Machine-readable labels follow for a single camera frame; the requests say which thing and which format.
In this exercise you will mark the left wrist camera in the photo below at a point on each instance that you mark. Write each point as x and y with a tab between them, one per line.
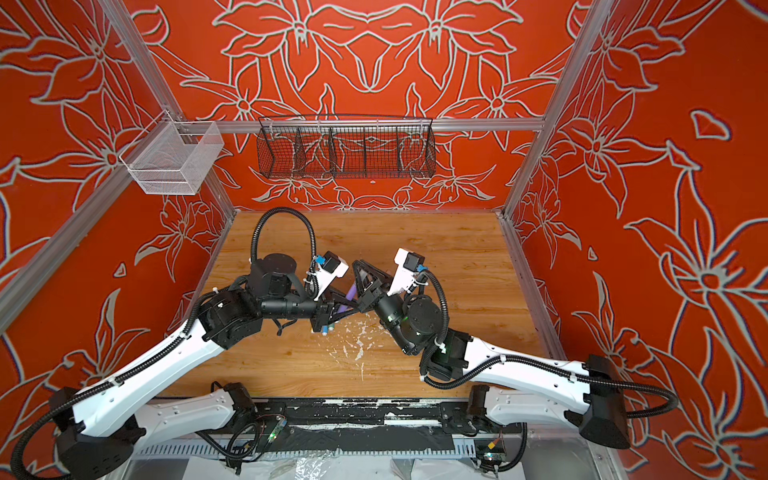
327	269

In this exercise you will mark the purple marker pen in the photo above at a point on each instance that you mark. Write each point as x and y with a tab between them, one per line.
350	301

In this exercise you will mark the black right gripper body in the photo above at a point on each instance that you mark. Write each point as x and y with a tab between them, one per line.
370	302

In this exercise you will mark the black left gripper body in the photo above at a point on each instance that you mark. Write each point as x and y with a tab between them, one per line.
322	306

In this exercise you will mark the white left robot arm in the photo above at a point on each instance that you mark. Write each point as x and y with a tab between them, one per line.
100	433

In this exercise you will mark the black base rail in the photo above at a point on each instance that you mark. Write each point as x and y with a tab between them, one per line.
400	426

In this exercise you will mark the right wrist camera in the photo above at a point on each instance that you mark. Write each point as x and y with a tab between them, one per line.
409	265

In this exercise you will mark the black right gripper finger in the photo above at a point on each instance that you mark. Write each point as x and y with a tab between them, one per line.
360	275
376	274

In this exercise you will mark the white wire basket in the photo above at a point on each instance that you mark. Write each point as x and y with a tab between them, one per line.
168	161

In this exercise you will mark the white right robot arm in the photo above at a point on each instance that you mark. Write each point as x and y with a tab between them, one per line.
509	387

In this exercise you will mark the black wire basket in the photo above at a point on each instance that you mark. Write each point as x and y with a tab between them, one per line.
346	147

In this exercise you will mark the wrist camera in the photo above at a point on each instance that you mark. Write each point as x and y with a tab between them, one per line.
409	265
327	269

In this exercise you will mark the aluminium right floor rail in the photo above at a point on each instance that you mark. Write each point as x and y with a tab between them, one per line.
534	299

